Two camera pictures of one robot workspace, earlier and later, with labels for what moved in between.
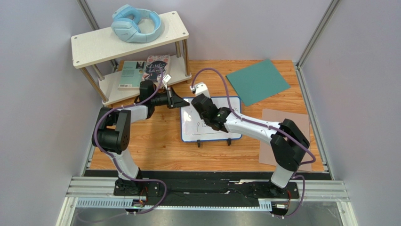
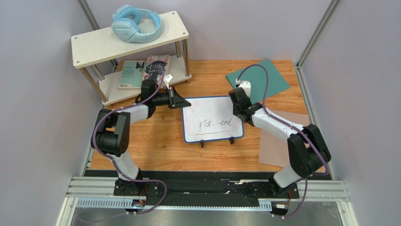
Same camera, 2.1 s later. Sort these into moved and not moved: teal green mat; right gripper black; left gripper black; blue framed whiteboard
Moved: right gripper black
Not moved: blue framed whiteboard; teal green mat; left gripper black
